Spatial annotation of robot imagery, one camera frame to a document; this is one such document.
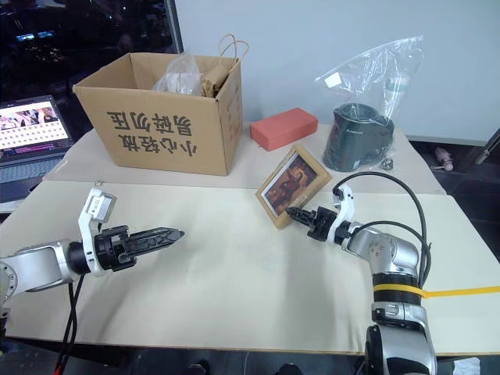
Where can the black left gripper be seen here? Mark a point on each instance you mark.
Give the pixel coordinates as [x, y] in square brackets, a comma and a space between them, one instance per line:
[111, 250]

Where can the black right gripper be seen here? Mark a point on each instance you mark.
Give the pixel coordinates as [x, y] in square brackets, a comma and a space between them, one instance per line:
[322, 224]

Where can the wooden picture frame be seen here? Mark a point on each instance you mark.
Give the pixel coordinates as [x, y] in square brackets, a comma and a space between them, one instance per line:
[293, 183]

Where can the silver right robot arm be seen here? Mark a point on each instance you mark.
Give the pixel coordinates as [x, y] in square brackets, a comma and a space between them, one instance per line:
[394, 273]

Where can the red rectangular block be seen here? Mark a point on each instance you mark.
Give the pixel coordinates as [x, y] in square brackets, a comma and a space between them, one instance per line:
[283, 128]

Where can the black electric kettle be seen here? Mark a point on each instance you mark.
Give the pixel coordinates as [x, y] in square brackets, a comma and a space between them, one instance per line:
[357, 136]

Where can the small metal fitting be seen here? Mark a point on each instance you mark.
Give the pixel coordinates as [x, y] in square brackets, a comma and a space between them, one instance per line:
[386, 162]

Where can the printed cardboard box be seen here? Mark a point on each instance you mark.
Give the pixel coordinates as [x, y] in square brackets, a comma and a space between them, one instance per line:
[156, 129]

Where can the dark rounded shape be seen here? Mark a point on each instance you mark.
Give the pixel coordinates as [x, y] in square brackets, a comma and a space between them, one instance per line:
[289, 369]
[199, 367]

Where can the pink object on floor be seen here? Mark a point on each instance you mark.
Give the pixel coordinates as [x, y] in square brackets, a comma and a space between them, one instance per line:
[444, 157]

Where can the large clear zip bag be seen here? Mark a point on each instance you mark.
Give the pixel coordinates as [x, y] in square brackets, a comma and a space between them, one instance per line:
[375, 82]

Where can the open laptop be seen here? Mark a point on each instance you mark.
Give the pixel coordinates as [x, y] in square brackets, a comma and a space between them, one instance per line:
[31, 133]

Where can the crumpled clear plastic bag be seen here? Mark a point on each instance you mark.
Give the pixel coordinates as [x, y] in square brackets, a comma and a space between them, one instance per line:
[177, 76]

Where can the yellow tape strip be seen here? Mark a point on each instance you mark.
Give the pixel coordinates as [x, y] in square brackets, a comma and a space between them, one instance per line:
[461, 291]

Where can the grey metal table leg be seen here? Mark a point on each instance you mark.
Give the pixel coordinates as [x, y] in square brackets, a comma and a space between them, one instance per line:
[488, 146]

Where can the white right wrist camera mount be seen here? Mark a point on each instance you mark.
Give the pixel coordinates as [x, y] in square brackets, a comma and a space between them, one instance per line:
[343, 211]

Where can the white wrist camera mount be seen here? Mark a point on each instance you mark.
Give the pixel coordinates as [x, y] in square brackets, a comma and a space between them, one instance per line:
[343, 211]
[93, 207]

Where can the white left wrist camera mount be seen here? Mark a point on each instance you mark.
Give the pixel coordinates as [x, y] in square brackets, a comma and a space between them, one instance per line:
[93, 207]

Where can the grey metal window post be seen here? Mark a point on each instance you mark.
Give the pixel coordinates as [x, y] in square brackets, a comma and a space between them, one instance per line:
[177, 23]

